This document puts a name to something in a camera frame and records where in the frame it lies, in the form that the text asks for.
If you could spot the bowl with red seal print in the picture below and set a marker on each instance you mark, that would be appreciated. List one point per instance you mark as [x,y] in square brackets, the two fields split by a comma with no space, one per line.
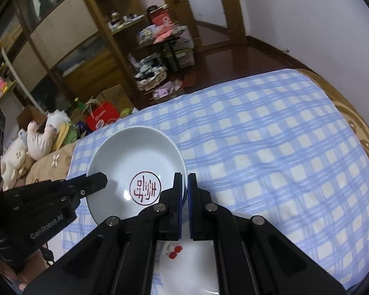
[135,156]

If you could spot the wooden wardrobe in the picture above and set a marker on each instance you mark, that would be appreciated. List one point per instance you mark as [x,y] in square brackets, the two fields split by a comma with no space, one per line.
[55,37]

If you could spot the green bottle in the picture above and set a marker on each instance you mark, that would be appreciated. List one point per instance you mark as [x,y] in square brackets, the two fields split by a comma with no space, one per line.
[79,106]

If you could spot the wicker basket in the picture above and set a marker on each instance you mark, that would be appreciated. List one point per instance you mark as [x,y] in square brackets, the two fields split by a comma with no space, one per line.
[152,81]

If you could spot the small wooden table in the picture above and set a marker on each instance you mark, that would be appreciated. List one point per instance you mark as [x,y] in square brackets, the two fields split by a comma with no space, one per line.
[167,52]

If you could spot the blue white checked cloth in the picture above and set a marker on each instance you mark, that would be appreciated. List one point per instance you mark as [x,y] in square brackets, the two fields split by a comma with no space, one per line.
[264,147]

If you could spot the glass jar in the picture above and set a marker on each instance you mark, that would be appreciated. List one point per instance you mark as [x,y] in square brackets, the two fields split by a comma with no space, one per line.
[113,17]

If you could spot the wooden display shelf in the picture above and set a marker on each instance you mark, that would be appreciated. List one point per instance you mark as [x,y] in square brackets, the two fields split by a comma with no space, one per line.
[0,83]

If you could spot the large white cherry plate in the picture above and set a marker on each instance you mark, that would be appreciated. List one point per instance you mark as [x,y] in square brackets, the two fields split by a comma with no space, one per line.
[190,267]

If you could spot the yellow green cushion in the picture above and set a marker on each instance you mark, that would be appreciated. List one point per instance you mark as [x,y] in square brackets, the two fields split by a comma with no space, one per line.
[66,135]

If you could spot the cardboard box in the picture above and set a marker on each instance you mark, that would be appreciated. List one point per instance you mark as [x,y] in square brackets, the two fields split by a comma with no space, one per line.
[115,96]
[30,115]

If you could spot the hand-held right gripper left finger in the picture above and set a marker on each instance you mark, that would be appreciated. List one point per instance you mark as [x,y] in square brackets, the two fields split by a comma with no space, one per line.
[176,215]

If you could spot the pink paper packet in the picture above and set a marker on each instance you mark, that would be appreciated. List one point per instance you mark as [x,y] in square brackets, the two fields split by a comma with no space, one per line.
[166,34]

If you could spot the red bag with white print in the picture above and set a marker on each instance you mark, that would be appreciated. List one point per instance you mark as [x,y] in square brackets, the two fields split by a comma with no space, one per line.
[161,18]

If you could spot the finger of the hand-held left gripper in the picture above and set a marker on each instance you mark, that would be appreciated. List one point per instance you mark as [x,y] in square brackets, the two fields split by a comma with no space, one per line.
[92,182]

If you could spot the white pole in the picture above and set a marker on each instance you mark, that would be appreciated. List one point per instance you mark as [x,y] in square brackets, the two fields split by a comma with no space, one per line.
[17,76]

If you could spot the wooden door with glass panel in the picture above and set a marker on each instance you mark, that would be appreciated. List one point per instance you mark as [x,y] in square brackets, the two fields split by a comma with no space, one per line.
[233,12]

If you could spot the red paper bag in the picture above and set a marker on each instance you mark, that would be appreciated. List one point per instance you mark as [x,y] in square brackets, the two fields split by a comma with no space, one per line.
[103,116]

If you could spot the brown floral blanket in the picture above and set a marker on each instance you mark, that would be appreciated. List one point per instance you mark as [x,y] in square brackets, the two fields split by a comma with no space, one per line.
[49,166]

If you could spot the white haired plush doll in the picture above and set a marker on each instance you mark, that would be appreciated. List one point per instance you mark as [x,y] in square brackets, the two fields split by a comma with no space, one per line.
[58,119]

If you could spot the cream plush toy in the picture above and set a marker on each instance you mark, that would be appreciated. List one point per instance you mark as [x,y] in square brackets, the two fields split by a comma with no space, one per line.
[13,159]

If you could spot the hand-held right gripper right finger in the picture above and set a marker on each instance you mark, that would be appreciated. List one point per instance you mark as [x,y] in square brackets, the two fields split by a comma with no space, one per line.
[200,215]

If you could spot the person's left hand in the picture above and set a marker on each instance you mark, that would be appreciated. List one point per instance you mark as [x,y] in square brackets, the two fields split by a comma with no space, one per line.
[15,275]

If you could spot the wooden corner shelf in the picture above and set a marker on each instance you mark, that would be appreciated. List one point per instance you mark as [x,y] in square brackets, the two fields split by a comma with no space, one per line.
[116,28]

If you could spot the pink floral cloth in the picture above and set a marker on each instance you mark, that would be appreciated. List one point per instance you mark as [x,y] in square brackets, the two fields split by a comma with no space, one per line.
[167,89]

